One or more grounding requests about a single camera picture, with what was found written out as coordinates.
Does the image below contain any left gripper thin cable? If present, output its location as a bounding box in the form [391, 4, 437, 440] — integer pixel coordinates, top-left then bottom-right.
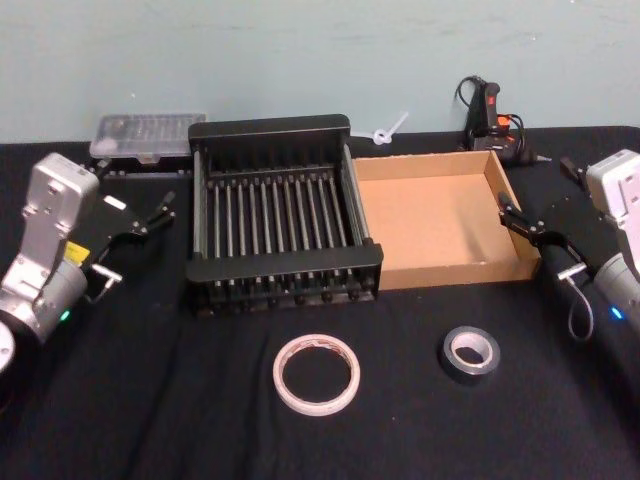
[87, 264, 124, 304]

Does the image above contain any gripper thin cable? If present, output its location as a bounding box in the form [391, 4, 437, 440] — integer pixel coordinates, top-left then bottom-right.
[87, 264, 124, 304]
[556, 264, 596, 344]

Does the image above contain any white tape roll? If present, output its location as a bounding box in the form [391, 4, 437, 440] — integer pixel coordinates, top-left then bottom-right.
[272, 333, 361, 418]

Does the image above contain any clear plastic case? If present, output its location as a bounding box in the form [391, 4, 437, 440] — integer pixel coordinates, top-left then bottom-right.
[88, 112, 209, 181]

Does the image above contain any black corded tool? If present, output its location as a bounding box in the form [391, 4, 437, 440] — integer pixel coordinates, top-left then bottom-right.
[454, 74, 552, 169]

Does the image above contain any black rack with steel bars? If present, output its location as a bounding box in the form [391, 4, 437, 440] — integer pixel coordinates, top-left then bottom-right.
[185, 113, 385, 321]

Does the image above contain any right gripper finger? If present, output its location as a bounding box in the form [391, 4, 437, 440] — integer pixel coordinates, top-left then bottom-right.
[498, 191, 532, 229]
[499, 211, 547, 247]

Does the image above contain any black table cloth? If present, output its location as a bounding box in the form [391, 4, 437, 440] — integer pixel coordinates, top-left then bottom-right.
[0, 124, 640, 480]

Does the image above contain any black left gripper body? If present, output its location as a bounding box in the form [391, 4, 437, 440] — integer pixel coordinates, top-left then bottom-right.
[73, 192, 151, 274]

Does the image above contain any silver tape roll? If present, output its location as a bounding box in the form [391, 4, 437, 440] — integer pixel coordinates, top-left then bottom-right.
[438, 325, 502, 388]

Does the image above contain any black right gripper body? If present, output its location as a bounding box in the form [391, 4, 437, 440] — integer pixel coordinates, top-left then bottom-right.
[537, 194, 622, 276]

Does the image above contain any shallow brown cardboard tray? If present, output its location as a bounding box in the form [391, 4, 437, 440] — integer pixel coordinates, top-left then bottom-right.
[352, 149, 543, 292]

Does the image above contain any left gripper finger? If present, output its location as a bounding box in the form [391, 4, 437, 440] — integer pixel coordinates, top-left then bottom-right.
[144, 191, 177, 224]
[131, 211, 178, 236]

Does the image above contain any right gripper thin cable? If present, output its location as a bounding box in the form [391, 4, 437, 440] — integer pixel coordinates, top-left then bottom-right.
[556, 264, 596, 344]

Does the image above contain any small white three-armed piece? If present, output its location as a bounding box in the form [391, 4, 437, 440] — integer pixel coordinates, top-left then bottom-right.
[349, 110, 411, 148]

